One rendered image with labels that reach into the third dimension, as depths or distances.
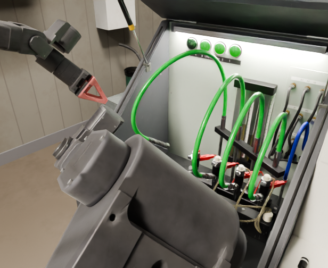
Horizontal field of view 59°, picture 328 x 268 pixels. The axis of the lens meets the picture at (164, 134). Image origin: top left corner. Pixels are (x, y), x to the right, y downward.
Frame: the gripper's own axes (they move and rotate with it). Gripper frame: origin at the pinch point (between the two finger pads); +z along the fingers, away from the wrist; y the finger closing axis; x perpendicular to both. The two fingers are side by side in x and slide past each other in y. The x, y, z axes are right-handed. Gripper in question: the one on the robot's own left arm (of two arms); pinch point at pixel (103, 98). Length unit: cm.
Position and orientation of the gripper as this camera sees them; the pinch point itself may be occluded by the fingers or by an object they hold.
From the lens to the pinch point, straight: 85.6
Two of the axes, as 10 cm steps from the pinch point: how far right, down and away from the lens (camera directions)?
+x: -6.2, 7.8, 0.1
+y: -3.3, -2.7, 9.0
